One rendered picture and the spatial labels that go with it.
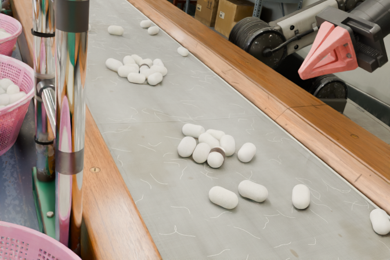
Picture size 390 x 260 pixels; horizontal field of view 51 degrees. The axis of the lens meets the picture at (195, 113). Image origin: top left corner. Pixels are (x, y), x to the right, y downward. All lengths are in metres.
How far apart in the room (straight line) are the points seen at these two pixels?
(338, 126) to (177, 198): 0.32
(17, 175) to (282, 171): 0.37
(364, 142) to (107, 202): 0.41
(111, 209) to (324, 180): 0.30
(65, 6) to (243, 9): 3.22
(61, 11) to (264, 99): 0.51
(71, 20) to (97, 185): 0.21
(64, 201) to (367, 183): 0.39
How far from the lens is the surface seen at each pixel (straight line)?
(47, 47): 0.46
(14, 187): 0.60
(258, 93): 0.76
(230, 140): 0.57
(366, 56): 0.60
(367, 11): 0.61
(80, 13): 0.30
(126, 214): 0.42
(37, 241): 0.39
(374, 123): 1.56
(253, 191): 0.49
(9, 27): 1.01
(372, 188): 0.59
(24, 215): 0.56
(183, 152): 0.54
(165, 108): 0.68
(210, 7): 3.78
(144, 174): 0.51
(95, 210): 0.42
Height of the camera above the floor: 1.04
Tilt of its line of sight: 26 degrees down
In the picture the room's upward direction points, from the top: 9 degrees clockwise
